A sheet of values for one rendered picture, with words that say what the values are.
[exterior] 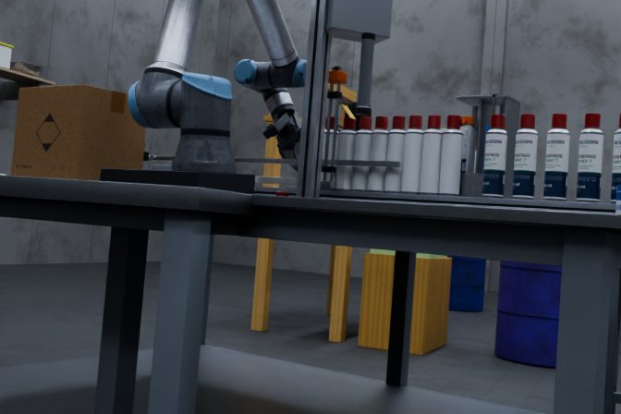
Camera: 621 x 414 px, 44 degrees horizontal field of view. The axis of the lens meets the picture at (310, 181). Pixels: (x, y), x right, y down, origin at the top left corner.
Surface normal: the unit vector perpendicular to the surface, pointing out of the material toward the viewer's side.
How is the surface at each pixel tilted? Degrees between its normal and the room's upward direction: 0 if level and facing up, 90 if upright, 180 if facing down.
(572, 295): 90
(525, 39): 90
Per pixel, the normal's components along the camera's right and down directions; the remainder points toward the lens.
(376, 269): -0.40, -0.08
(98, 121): 0.83, 0.04
